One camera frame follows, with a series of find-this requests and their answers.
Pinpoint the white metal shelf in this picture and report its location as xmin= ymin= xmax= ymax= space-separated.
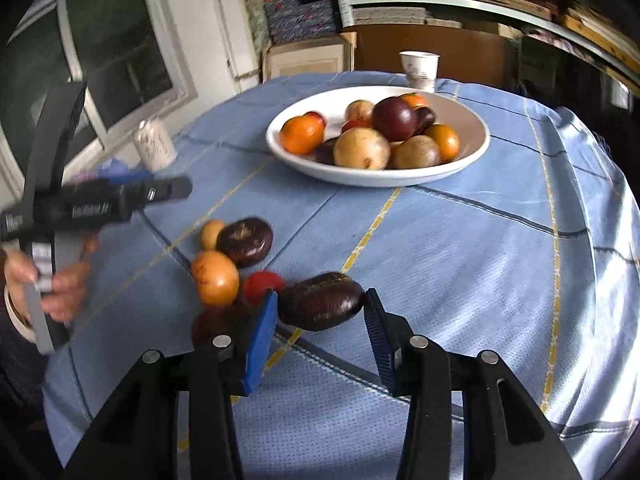
xmin=330 ymin=0 xmax=640 ymax=86

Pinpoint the dark purple passion fruit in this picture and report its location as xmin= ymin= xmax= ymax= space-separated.
xmin=414 ymin=106 xmax=437 ymax=136
xmin=276 ymin=272 xmax=366 ymax=332
xmin=191 ymin=302 xmax=256 ymax=351
xmin=312 ymin=137 xmax=341 ymax=166
xmin=216 ymin=217 xmax=274 ymax=269

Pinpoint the green marbled board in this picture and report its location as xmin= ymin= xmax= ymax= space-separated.
xmin=239 ymin=0 xmax=273 ymax=53

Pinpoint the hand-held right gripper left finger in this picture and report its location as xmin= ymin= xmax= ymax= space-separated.
xmin=65 ymin=290 xmax=279 ymax=480

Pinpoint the stack of blue patterned boxes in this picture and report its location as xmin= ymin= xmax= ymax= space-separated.
xmin=262 ymin=0 xmax=343 ymax=46

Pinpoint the white framed window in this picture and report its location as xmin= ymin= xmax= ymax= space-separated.
xmin=0 ymin=0 xmax=196 ymax=196

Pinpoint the wooden picture frame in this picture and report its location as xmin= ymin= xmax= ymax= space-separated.
xmin=261 ymin=32 xmax=358 ymax=83

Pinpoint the white paper cup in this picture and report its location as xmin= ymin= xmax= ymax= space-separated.
xmin=399 ymin=51 xmax=441 ymax=93

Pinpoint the white beverage can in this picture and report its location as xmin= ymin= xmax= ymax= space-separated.
xmin=132 ymin=119 xmax=178 ymax=173

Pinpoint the yellow passion fruit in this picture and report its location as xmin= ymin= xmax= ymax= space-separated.
xmin=345 ymin=100 xmax=376 ymax=123
xmin=333 ymin=127 xmax=391 ymax=171
xmin=390 ymin=135 xmax=443 ymax=171

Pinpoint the white plate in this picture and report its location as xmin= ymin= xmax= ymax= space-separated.
xmin=265 ymin=86 xmax=491 ymax=189

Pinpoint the small yellow fruit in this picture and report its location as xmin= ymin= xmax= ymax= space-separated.
xmin=200 ymin=219 xmax=226 ymax=251

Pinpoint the white leaning strip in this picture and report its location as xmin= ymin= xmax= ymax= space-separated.
xmin=210 ymin=0 xmax=261 ymax=96

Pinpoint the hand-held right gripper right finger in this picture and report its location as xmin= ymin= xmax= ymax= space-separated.
xmin=364 ymin=288 xmax=583 ymax=480

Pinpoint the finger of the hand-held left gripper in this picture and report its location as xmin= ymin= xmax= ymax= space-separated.
xmin=127 ymin=176 xmax=194 ymax=213
xmin=75 ymin=167 xmax=156 ymax=188

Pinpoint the black flat screen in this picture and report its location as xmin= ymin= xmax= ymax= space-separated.
xmin=515 ymin=35 xmax=640 ymax=121

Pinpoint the person's left forearm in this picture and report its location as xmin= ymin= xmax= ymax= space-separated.
xmin=0 ymin=285 xmax=51 ymax=411

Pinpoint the orange-yellow spotted fruit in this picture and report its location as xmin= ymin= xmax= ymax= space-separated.
xmin=191 ymin=251 xmax=241 ymax=307

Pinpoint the person's left hand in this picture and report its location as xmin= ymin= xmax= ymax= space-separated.
xmin=5 ymin=235 xmax=101 ymax=323

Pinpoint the brown wooden board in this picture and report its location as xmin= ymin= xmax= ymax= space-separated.
xmin=350 ymin=22 xmax=521 ymax=88

